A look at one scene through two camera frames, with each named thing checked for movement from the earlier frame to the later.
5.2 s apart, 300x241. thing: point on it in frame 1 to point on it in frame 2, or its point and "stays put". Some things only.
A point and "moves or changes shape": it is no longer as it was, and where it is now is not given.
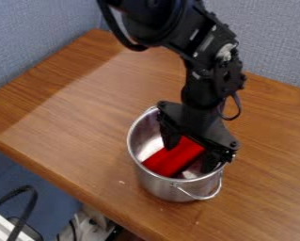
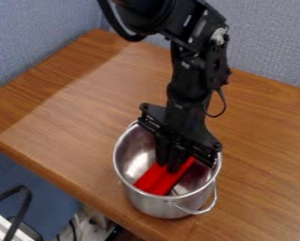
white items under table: (87, 227) stays put
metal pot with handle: (177, 187) moves or changes shape
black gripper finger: (169, 134) to (161, 148)
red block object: (169, 161) moves or changes shape
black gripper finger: (215, 156) to (179, 154)
